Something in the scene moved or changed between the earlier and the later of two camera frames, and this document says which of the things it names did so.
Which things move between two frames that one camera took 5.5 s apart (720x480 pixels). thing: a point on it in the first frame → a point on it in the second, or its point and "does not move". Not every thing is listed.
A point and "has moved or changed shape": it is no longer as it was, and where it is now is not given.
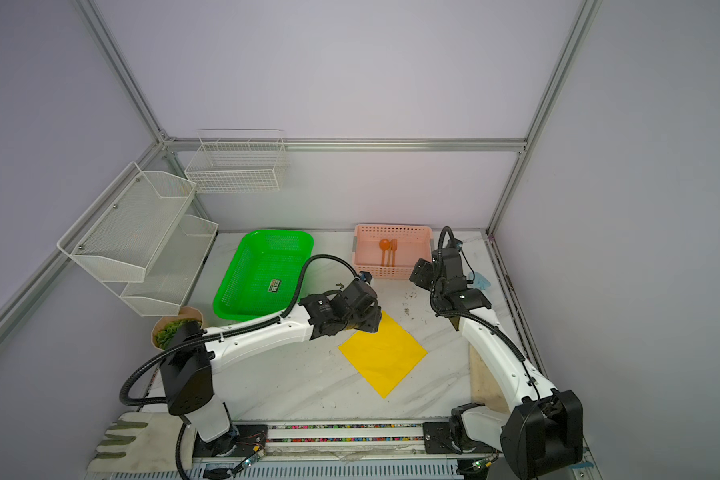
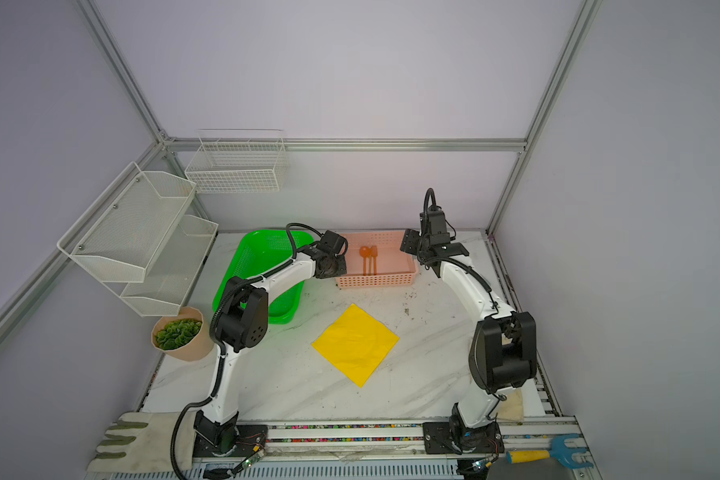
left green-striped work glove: (144, 441) does not move
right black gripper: (420, 272) → (407, 242)
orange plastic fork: (393, 247) → (374, 253)
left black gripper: (374, 315) → (341, 267)
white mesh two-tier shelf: (136, 239) does not move
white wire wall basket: (237, 160) does not move
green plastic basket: (263, 277) has moved or changed shape
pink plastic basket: (390, 251) has moved or changed shape
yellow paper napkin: (385, 357) has moved or changed shape
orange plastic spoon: (384, 245) → (364, 252)
